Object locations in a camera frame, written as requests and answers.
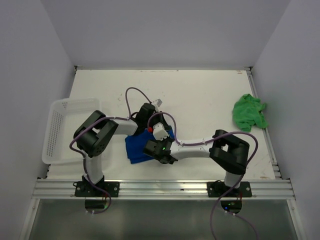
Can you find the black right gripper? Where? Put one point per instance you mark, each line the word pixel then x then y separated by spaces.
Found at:
pixel 160 141

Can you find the blue towel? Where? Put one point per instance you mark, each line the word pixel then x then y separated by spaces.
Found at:
pixel 134 145

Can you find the green towel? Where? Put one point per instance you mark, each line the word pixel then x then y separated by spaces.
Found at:
pixel 248 112

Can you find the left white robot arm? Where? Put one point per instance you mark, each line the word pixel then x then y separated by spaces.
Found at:
pixel 94 135

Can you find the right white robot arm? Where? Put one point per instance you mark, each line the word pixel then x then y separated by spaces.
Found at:
pixel 227 150

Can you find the white perforated plastic basket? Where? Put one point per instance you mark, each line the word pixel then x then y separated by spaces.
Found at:
pixel 65 116

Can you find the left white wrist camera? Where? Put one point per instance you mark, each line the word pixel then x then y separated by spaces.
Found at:
pixel 157 103

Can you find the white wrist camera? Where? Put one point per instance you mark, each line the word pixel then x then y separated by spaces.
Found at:
pixel 158 131
pixel 157 103

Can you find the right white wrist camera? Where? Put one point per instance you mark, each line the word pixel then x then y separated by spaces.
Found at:
pixel 158 131

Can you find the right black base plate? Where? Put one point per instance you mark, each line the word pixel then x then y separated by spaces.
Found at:
pixel 217 188

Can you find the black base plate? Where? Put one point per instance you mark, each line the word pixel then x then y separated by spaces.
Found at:
pixel 217 188
pixel 86 190

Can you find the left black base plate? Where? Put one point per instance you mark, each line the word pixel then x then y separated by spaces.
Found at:
pixel 86 190

